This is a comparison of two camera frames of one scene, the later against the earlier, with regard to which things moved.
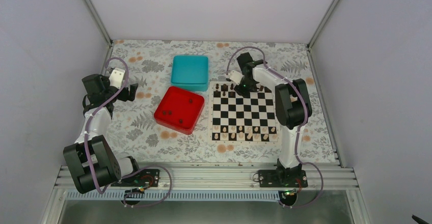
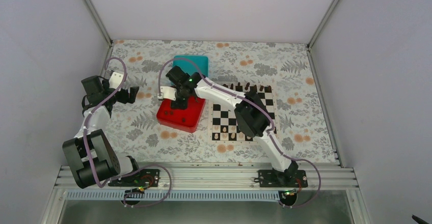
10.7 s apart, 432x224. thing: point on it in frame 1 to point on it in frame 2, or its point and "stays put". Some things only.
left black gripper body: x=124 y=97 stays put
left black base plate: x=145 y=177 stays put
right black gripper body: x=249 y=85 to x=184 y=104
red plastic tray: x=180 y=110 stays put
